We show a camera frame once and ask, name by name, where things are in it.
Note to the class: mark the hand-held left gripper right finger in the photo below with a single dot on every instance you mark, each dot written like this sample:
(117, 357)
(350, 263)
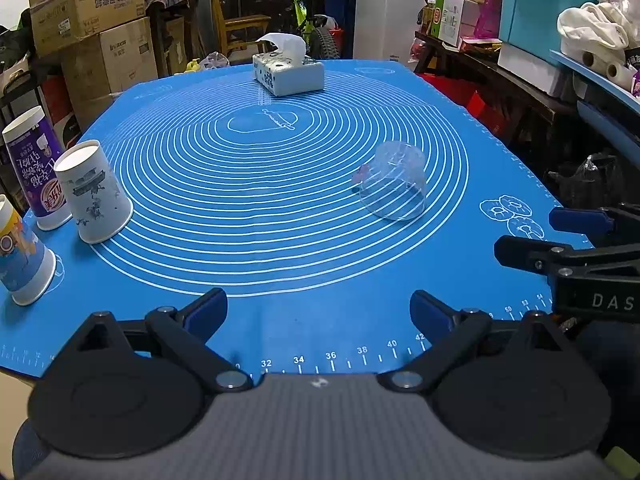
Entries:
(431, 310)

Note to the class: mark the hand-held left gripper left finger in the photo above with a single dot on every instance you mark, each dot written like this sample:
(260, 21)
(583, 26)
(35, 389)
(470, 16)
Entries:
(207, 306)

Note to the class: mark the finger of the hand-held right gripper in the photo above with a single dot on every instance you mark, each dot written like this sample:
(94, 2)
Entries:
(580, 219)
(525, 252)

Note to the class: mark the clear plastic cup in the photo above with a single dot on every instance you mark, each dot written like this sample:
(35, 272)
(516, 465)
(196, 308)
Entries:
(395, 185)

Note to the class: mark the white paper cup grey print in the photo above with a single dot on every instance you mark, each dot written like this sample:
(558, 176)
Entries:
(95, 195)

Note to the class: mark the blue and yellow paper cup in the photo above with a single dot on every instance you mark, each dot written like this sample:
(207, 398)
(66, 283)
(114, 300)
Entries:
(20, 260)

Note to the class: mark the purple paper cup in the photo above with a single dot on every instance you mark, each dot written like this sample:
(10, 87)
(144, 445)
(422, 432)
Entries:
(30, 160)

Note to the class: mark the clear crumpled plastic bag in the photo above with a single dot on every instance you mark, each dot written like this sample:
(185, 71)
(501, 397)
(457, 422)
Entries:
(587, 180)

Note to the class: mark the blue silicone baking mat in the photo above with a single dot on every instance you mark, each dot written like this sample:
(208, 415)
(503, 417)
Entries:
(300, 240)

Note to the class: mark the light blue shelf board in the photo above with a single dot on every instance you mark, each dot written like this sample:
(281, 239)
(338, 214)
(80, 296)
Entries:
(595, 77)

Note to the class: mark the toilet paper roll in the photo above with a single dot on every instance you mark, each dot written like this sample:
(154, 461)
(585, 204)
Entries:
(619, 72)
(585, 56)

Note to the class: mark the dark wooden bench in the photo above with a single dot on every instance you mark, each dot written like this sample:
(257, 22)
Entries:
(505, 85)

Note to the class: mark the white foam box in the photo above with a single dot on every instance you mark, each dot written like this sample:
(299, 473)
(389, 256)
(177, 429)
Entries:
(530, 70)

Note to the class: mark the red bag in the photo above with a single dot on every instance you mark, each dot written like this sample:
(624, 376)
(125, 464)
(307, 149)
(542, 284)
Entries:
(460, 95)

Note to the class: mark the white cloth bundle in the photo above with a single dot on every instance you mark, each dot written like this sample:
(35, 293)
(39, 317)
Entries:
(595, 22)

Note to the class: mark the teal plastic storage bin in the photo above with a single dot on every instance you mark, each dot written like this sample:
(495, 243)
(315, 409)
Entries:
(530, 15)

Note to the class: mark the pink plastic bag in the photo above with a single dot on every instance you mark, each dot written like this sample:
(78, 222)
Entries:
(489, 10)

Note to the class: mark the green and white carton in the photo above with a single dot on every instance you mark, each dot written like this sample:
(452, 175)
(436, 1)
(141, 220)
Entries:
(452, 17)

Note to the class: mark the white patterned tissue box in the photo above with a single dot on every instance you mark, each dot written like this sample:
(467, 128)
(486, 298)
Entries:
(295, 77)

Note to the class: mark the large cardboard box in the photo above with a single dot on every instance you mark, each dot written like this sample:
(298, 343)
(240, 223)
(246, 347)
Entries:
(115, 60)

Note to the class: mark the white chest freezer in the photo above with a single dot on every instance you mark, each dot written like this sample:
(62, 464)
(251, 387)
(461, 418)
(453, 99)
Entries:
(387, 15)

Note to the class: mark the wooden chair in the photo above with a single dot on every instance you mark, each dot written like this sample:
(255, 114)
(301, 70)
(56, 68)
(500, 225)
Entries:
(240, 27)

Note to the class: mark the black bicycle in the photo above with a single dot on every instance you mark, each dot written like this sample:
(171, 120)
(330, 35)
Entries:
(315, 15)

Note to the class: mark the open cardboard box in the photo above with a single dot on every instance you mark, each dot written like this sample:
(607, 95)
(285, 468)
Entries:
(85, 7)

